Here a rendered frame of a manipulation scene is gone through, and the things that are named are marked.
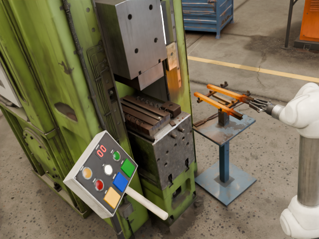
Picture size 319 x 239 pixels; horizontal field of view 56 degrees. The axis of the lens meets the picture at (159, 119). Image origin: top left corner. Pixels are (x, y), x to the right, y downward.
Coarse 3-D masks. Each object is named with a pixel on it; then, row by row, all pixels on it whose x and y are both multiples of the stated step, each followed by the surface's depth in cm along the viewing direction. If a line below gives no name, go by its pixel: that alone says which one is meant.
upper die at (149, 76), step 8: (160, 64) 177; (144, 72) 169; (152, 72) 174; (160, 72) 179; (120, 80) 181; (128, 80) 175; (136, 80) 169; (144, 80) 171; (152, 80) 176; (136, 88) 174
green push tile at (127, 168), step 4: (128, 160) 163; (124, 164) 160; (128, 164) 162; (124, 168) 159; (128, 168) 161; (132, 168) 163; (124, 172) 158; (128, 172) 160; (132, 172) 162; (128, 176) 160
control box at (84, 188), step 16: (96, 144) 151; (112, 144) 159; (80, 160) 146; (96, 160) 147; (112, 160) 155; (80, 176) 137; (96, 176) 144; (112, 176) 151; (80, 192) 139; (96, 192) 141; (96, 208) 143; (112, 208) 145
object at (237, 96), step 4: (208, 84) 227; (208, 88) 226; (212, 88) 223; (216, 88) 220; (220, 88) 219; (220, 92) 218; (224, 92) 215; (228, 92) 212; (232, 92) 211; (232, 96) 210; (236, 96) 207; (240, 96) 205; (244, 96) 203; (248, 96) 202; (240, 100) 204; (252, 100) 198
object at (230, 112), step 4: (196, 92) 224; (196, 96) 223; (200, 96) 219; (204, 96) 219; (204, 100) 217; (208, 100) 214; (212, 100) 214; (212, 104) 212; (216, 104) 209; (220, 104) 208; (224, 108) 204; (228, 108) 203; (232, 108) 202; (228, 112) 200; (232, 112) 198; (236, 112) 198; (236, 116) 198; (240, 116) 194
